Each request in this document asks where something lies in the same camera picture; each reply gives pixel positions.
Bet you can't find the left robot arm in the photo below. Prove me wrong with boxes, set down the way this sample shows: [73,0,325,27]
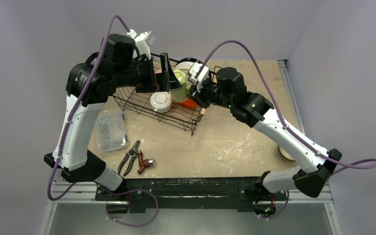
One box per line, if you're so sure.
[44,32,181,200]

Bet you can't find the clear plastic screw box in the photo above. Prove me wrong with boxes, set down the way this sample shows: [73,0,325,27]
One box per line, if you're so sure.
[95,109,127,153]

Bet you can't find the black wire dish rack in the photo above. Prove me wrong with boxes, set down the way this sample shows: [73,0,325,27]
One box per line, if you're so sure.
[113,51,208,136]

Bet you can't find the white enamel mug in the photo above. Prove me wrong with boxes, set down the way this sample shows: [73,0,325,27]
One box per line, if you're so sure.
[149,92,172,114]

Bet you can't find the dark ceramic bowl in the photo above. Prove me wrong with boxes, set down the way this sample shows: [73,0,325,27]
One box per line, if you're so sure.
[278,145,296,162]

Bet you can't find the black base frame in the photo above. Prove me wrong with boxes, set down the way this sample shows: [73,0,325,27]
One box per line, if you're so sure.
[47,176,333,215]

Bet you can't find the pink rimmed large plate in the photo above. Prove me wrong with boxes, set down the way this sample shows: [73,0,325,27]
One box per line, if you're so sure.
[173,61,194,73]

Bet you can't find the red rimmed plate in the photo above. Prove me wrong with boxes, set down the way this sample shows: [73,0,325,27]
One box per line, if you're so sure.
[177,57,203,64]

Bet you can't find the green mug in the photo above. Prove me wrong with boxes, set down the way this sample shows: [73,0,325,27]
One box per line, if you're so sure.
[169,70,192,104]

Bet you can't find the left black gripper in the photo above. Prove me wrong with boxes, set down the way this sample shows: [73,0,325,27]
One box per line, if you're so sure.
[115,52,181,93]

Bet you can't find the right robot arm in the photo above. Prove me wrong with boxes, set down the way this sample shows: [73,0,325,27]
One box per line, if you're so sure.
[188,63,342,199]

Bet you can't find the brown handled tool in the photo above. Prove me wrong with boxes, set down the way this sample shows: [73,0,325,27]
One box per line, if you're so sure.
[137,150,156,174]

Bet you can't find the orange plate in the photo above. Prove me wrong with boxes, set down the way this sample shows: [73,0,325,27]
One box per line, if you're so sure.
[179,99,199,108]

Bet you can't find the black pliers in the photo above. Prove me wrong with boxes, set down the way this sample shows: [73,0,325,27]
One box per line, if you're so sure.
[117,140,141,176]

